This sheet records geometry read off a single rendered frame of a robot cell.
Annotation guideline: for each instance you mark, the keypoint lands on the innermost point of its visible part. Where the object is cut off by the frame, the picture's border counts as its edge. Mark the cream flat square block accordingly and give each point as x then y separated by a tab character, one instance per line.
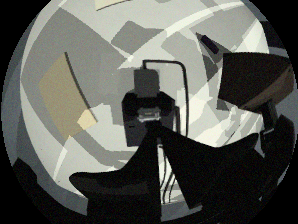
106	3

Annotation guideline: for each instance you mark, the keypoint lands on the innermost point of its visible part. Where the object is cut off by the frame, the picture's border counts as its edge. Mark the beige flat rectangular slab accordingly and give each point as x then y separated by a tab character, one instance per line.
64	100

